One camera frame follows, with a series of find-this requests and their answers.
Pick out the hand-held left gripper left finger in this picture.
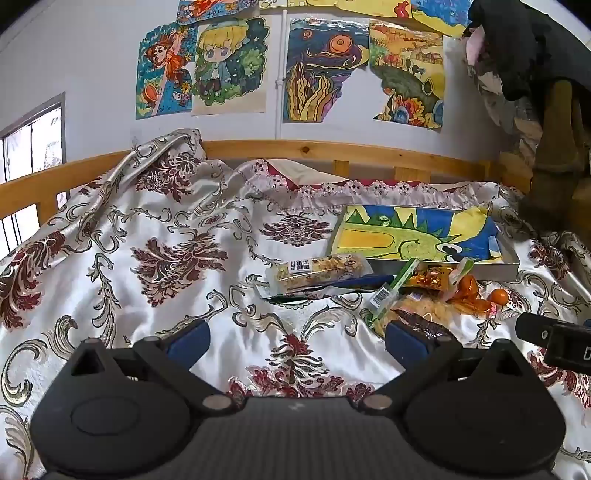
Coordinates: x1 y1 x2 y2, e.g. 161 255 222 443
69 319 232 415

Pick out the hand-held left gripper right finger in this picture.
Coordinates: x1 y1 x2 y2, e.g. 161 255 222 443
362 320 527 412

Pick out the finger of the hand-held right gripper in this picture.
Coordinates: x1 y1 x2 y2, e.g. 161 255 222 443
515 312 556 345

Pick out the dark jerky packet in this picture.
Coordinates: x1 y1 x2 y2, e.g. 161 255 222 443
397 310 451 340

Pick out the clear packet of pale floss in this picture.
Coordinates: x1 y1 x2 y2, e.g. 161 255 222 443
376 294 460 344

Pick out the green stick snack packet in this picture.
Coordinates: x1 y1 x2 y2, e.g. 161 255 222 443
368 258 421 326

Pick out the gold snack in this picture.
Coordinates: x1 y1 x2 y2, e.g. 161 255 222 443
406 265 459 296

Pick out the red orange brush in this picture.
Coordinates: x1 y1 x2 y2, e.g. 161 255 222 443
443 291 492 318

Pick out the dark blue snack packet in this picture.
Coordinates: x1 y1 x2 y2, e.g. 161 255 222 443
264 274 394 306

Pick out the shallow grey box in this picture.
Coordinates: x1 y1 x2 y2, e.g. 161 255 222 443
325 203 520 282

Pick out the clear nut bar packet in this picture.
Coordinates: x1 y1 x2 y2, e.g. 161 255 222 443
276 255 373 295

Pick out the dinosaur drawing paper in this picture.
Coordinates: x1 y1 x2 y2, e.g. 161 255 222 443
329 204 502 265

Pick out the floral printed satin blanket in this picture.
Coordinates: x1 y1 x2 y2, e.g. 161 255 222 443
0 129 591 480

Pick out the yellow wooden bed end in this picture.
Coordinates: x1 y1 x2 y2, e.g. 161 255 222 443
498 151 537 195

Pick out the lace-trimmed pink cloth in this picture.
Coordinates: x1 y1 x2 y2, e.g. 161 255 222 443
235 159 499 215

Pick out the brown fuzzy garment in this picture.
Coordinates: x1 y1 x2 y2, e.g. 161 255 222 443
519 76 591 234

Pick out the window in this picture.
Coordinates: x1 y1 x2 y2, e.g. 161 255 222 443
0 92 66 259

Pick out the landscape fields drawing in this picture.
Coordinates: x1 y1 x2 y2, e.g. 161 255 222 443
368 21 445 131

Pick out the red-haired girl drawing, blue background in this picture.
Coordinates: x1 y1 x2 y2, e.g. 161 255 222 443
135 23 195 120

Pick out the blond child drawing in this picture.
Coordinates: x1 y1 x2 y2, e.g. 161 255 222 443
191 17 269 116

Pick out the swirling night sky drawing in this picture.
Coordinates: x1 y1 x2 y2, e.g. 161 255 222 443
283 17 371 124

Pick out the pink soft item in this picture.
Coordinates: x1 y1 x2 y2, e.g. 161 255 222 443
463 25 485 64

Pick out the black cloth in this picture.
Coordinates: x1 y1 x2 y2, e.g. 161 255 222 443
467 0 591 101

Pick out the red-haired girl drawing, pale background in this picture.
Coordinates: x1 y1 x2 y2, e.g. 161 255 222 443
176 0 260 24

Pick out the pineapple drawing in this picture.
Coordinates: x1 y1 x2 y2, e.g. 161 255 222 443
259 0 339 10

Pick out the wooden bed frame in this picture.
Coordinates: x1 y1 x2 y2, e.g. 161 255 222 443
0 138 504 259

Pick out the white wall pipe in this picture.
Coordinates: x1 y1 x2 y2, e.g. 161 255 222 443
275 8 284 140

